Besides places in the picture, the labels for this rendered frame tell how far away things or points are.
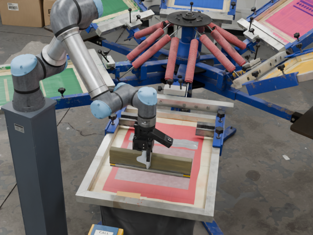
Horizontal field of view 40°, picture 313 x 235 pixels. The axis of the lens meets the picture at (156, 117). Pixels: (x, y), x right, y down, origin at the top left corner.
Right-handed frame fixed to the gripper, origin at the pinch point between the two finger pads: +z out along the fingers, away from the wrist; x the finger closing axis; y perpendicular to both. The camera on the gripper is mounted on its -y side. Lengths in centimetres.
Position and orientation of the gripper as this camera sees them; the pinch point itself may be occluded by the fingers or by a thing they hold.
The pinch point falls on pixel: (150, 163)
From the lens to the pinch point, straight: 187.5
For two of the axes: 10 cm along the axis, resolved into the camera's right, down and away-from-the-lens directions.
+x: -1.8, 5.1, -8.4
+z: -0.4, 8.5, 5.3
